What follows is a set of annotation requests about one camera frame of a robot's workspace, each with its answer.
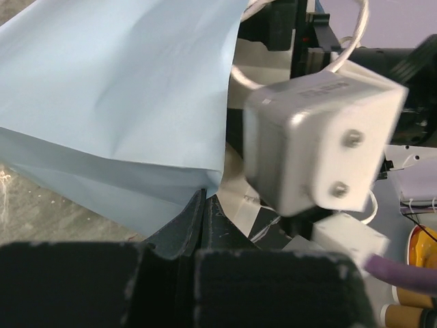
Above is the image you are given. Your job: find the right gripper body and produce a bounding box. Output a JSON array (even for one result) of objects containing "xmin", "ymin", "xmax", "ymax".
[{"xmin": 235, "ymin": 1, "xmax": 341, "ymax": 85}]

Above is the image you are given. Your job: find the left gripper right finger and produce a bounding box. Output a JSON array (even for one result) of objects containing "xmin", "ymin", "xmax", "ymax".
[{"xmin": 194, "ymin": 198, "xmax": 376, "ymax": 327}]

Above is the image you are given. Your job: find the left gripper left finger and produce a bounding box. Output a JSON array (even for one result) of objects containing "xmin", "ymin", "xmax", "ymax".
[{"xmin": 1, "ymin": 191, "xmax": 206, "ymax": 327}]

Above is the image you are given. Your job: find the light blue paper bag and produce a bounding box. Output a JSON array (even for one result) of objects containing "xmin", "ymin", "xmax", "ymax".
[{"xmin": 0, "ymin": 0, "xmax": 371, "ymax": 240}]

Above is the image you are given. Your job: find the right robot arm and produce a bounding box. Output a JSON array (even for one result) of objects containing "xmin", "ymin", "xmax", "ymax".
[{"xmin": 238, "ymin": 1, "xmax": 436, "ymax": 148}]

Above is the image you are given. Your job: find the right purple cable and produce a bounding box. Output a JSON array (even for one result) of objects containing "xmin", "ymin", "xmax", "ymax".
[{"xmin": 365, "ymin": 254, "xmax": 437, "ymax": 294}]

